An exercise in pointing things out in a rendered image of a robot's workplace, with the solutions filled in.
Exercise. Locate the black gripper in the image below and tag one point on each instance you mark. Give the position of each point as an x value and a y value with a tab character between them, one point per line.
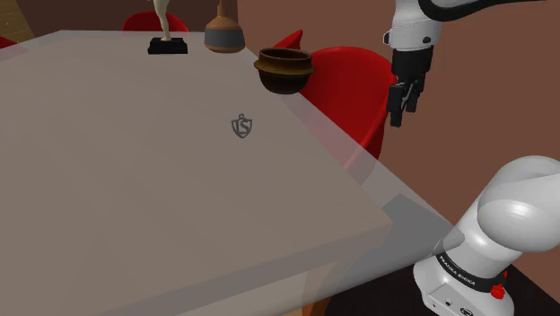
411	63

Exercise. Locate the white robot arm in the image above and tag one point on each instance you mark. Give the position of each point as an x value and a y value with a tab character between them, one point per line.
503	227

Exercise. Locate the red chair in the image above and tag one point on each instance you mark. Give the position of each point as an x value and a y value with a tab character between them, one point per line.
148	22
350	96
292	40
6	43

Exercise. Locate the dark brown bowl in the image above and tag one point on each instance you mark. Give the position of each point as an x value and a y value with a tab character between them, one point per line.
284	70

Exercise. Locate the small grey shield pendant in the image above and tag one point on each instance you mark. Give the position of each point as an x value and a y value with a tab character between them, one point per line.
242	126

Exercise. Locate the brown vase with grey band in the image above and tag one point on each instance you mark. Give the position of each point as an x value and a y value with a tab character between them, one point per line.
224	37

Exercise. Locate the dark robot stand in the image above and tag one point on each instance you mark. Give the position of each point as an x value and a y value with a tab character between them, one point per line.
385	295

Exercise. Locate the beige figurine on black base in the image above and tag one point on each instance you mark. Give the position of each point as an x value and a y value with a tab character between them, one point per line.
167	44

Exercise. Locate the grey translucent table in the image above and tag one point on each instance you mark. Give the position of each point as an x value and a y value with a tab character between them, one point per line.
131	175

